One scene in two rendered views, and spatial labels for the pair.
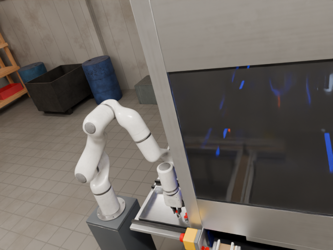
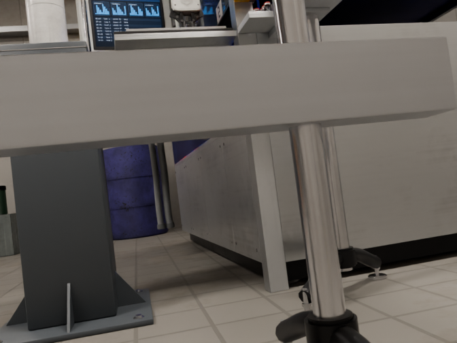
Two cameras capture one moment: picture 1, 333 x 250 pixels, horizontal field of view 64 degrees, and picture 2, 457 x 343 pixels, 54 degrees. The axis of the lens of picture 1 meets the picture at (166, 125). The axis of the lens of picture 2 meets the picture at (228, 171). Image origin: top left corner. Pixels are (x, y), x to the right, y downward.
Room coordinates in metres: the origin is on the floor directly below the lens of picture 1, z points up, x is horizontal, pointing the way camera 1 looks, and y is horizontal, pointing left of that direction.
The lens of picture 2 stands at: (-0.12, 1.08, 0.34)
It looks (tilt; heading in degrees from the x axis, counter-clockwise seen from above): 3 degrees up; 317
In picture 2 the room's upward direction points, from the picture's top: 7 degrees counter-clockwise
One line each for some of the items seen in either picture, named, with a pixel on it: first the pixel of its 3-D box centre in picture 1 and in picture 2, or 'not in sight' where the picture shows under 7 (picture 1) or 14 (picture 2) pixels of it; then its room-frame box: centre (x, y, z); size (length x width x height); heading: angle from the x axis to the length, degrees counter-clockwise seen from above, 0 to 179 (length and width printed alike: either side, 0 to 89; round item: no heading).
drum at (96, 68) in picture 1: (102, 80); not in sight; (5.46, 1.05, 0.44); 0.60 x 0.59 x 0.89; 149
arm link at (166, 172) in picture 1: (167, 175); not in sight; (1.08, 0.06, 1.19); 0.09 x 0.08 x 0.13; 152
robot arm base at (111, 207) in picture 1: (106, 199); (47, 28); (1.30, 0.48, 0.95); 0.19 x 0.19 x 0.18
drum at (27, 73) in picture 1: (38, 84); not in sight; (6.46, 2.72, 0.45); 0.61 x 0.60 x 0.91; 149
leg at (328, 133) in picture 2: not in sight; (326, 140); (0.63, -0.04, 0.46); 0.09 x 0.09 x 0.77; 61
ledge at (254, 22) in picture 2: not in sight; (263, 22); (0.79, -0.01, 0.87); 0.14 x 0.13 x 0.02; 61
